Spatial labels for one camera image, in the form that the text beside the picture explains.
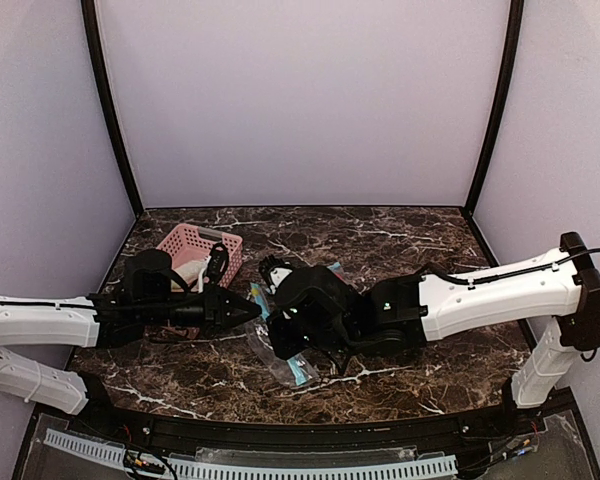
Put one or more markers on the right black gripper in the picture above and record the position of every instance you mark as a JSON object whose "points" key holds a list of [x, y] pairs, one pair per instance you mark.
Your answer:
{"points": [[280, 331]]}

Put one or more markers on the white toy bun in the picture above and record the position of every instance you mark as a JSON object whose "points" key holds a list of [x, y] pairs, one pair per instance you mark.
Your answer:
{"points": [[191, 270]]}

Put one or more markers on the left black frame post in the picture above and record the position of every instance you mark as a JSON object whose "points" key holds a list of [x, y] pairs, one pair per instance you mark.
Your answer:
{"points": [[107, 104]]}

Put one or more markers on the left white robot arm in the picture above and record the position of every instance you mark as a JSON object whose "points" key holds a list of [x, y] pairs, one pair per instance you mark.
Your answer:
{"points": [[151, 293]]}

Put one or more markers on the right black frame post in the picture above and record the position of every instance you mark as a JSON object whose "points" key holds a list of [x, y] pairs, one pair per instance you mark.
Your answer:
{"points": [[501, 91]]}

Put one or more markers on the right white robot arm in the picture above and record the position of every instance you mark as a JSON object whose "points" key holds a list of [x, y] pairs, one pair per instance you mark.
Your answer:
{"points": [[408, 312]]}

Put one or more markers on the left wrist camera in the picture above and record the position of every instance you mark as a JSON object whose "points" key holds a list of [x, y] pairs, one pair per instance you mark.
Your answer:
{"points": [[215, 268]]}

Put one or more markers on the pink perforated plastic basket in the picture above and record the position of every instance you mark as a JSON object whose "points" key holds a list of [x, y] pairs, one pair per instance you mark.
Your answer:
{"points": [[189, 242]]}

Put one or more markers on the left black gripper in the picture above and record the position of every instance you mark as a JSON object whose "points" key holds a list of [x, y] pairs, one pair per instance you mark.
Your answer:
{"points": [[215, 309]]}

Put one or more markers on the black frame post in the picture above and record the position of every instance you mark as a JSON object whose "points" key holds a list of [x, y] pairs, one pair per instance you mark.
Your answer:
{"points": [[501, 91], [107, 104]]}

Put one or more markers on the black front table rail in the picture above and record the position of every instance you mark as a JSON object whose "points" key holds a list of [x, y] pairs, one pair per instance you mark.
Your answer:
{"points": [[467, 434]]}

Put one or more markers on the white slotted cable duct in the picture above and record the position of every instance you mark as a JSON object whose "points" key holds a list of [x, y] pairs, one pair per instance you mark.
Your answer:
{"points": [[208, 463]]}

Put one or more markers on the zip bag with blue zipper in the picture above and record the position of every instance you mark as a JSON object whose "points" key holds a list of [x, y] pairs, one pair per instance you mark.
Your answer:
{"points": [[338, 270]]}

